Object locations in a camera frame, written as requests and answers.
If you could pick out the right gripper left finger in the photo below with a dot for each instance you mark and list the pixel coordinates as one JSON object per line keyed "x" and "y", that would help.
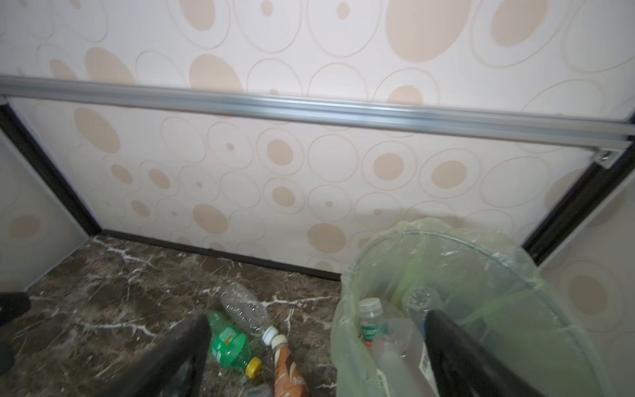
{"x": 174, "y": 367}

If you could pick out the green Sprite bottle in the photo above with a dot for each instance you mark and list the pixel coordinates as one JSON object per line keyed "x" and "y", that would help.
{"x": 231, "y": 347}

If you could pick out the square clear frosted bottle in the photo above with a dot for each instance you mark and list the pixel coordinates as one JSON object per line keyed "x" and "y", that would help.
{"x": 402, "y": 359}

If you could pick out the brown Nescafe bottle near bin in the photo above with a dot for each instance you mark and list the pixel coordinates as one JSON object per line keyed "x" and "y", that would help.
{"x": 289, "y": 381}

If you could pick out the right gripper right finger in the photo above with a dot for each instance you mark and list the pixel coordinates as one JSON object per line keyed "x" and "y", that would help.
{"x": 462, "y": 367}

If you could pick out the clear bottle green white label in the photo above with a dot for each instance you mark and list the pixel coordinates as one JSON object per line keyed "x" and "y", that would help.
{"x": 371, "y": 315}

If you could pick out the back aluminium rail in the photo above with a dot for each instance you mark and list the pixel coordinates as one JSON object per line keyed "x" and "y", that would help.
{"x": 612, "y": 141}

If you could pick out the mesh bin with green liner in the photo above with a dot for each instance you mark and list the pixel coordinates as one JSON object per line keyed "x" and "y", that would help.
{"x": 488, "y": 286}

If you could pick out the clear crushed bottle white cap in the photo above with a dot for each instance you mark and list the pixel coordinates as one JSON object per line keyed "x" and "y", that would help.
{"x": 246, "y": 311}

